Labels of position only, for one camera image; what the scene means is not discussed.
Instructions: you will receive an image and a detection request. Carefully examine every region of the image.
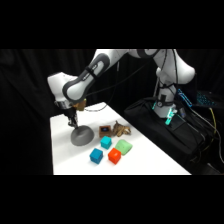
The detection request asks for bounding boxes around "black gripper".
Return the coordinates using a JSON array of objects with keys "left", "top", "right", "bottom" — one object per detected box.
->
[{"left": 63, "top": 107, "right": 80, "bottom": 130}]

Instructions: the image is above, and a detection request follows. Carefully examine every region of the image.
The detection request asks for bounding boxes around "grey bowl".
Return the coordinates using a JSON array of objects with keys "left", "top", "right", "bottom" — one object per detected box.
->
[{"left": 70, "top": 125, "right": 95, "bottom": 147}]

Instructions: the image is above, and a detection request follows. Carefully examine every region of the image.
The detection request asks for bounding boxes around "wooden block with hole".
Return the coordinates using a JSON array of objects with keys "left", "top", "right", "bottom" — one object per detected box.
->
[{"left": 98, "top": 124, "right": 114, "bottom": 139}]

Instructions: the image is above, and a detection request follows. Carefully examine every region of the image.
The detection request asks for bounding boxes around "teal cube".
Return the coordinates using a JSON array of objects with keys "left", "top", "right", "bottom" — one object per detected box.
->
[{"left": 100, "top": 135, "right": 113, "bottom": 150}]

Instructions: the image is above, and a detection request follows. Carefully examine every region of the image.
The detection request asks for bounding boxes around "blue cube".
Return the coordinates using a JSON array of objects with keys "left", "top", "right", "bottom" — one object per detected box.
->
[{"left": 89, "top": 148, "right": 104, "bottom": 165}]

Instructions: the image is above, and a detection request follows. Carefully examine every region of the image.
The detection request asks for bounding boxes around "black curtain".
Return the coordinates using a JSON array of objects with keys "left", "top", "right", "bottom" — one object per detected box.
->
[{"left": 0, "top": 49, "right": 224, "bottom": 176}]

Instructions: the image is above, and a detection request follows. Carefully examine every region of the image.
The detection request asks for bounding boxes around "orange cube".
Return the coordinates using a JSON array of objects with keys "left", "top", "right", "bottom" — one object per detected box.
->
[{"left": 107, "top": 147, "right": 123, "bottom": 165}]

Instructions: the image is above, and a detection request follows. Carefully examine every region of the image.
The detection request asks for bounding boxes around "green soft block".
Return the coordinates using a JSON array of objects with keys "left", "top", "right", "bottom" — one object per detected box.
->
[{"left": 114, "top": 139, "right": 134, "bottom": 156}]

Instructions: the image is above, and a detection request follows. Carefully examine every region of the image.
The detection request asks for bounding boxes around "black robot stand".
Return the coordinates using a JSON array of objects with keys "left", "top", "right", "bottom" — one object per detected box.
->
[{"left": 123, "top": 97, "right": 224, "bottom": 176}]

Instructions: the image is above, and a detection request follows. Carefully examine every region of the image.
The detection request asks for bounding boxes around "green status light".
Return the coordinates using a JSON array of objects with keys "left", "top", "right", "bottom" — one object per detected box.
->
[{"left": 165, "top": 107, "right": 176, "bottom": 126}]

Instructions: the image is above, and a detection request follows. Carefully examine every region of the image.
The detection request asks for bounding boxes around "brown wrist camera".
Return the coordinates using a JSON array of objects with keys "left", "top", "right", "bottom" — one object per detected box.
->
[{"left": 72, "top": 98, "right": 88, "bottom": 112}]

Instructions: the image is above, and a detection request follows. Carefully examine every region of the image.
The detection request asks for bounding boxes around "brown rope toy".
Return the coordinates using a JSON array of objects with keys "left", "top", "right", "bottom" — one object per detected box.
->
[{"left": 112, "top": 120, "right": 132, "bottom": 138}]

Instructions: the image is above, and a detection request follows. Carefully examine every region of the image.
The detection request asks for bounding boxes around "black cable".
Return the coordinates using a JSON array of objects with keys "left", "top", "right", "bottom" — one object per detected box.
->
[{"left": 83, "top": 58, "right": 154, "bottom": 113}]

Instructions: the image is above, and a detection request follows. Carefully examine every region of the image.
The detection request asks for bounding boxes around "yellow cable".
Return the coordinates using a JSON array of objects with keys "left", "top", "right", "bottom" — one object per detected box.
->
[{"left": 198, "top": 108, "right": 218, "bottom": 151}]

